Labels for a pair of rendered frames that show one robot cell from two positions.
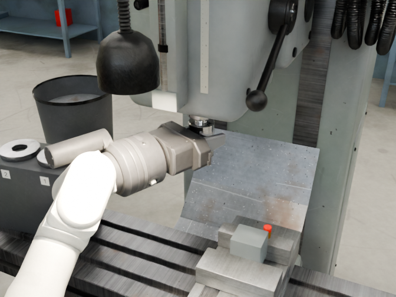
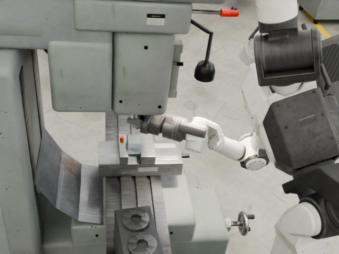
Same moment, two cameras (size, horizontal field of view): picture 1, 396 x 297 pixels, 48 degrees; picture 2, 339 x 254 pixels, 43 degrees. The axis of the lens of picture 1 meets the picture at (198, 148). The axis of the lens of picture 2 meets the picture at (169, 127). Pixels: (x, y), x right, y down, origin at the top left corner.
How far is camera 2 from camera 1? 1.83 m
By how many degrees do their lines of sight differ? 96
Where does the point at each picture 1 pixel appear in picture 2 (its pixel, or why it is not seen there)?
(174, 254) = (126, 195)
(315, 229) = not seen: hidden behind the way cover
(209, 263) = (151, 153)
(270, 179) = (54, 160)
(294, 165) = (49, 143)
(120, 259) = not seen: hidden behind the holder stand
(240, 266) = (145, 144)
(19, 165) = (156, 235)
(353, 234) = not seen: outside the picture
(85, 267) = (159, 226)
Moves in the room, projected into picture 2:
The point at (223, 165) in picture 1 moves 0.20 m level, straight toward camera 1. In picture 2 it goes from (50, 183) to (100, 169)
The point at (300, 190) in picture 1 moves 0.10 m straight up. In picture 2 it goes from (57, 148) to (55, 130)
